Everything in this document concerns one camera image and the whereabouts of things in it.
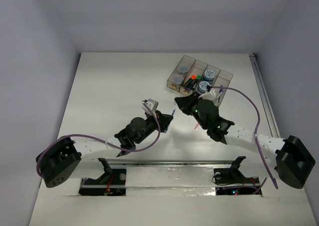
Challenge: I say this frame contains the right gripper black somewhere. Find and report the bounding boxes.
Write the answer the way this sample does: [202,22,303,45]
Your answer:
[175,91,208,130]

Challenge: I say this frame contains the purple cap highlighter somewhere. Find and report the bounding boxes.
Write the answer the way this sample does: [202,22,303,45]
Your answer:
[184,78,195,92]

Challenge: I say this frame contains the blue white tub front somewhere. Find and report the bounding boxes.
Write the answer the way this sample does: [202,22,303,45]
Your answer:
[197,81,211,94]

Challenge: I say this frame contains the clear jar purple clips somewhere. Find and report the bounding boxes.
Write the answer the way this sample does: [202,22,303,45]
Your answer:
[173,74,185,85]

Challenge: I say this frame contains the orange cap highlighter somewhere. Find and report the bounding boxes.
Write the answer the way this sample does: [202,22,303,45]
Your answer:
[183,75,196,88]

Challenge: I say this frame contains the clear jar blue clips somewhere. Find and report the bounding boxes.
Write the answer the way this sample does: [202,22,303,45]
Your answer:
[178,65,190,75]

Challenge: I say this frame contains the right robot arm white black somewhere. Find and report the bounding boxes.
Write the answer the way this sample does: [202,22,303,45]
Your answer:
[174,94,316,189]

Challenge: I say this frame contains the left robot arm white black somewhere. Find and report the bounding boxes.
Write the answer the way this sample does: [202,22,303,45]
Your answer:
[36,110,173,188]

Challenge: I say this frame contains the clear four-compartment organizer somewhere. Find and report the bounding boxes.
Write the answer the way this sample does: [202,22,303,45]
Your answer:
[166,55,233,106]

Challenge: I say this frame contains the white foam board front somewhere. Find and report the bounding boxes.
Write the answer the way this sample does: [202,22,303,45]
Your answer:
[32,163,317,226]

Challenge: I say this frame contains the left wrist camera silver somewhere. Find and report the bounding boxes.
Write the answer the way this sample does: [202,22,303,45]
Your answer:
[142,99,159,115]

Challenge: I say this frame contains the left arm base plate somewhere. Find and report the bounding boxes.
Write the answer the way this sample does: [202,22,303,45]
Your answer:
[78,158,127,197]

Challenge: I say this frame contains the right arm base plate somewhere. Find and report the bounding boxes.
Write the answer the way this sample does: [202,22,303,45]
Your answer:
[212,156,255,186]

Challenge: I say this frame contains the aluminium rail right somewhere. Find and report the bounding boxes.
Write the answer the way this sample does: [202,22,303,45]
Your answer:
[250,52,289,159]

